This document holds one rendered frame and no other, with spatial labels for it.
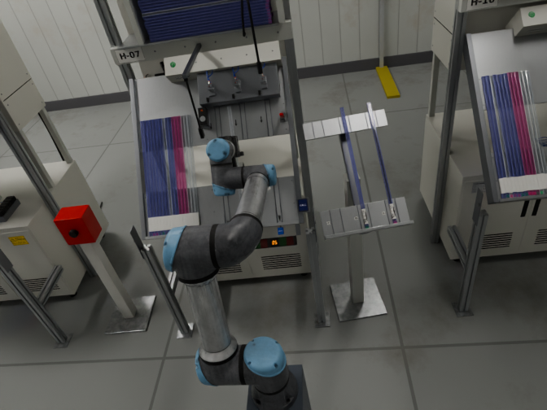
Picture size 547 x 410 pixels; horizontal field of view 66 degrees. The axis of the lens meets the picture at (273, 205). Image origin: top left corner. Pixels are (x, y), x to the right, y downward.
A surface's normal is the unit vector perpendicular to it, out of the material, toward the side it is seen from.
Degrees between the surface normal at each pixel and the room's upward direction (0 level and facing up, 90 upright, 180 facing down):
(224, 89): 48
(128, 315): 90
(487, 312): 0
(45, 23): 90
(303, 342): 0
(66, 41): 90
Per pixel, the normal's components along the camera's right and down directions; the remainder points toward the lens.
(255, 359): -0.02, -0.78
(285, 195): -0.11, -0.06
